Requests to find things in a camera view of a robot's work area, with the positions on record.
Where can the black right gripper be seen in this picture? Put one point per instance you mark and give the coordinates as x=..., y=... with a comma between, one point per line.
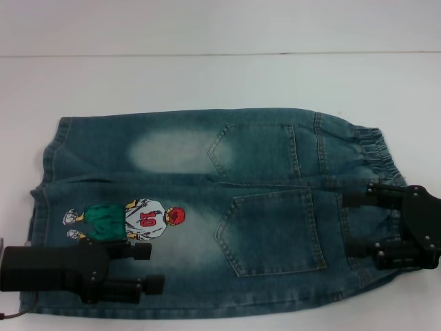
x=423, y=224

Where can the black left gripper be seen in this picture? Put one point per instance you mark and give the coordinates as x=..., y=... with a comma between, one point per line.
x=51, y=269

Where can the blue denim shorts with print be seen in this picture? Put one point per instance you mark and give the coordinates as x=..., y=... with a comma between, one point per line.
x=275, y=165

